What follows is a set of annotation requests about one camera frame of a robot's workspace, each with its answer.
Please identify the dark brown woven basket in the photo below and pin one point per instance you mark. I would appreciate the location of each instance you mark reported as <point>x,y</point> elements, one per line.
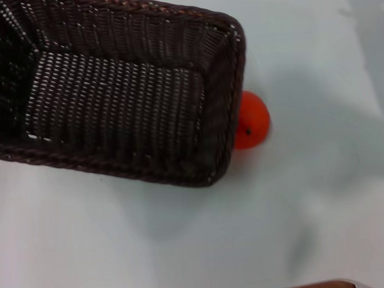
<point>116,103</point>

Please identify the orange toy fruit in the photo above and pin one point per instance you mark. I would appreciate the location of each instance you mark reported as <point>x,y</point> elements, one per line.
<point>253,120</point>

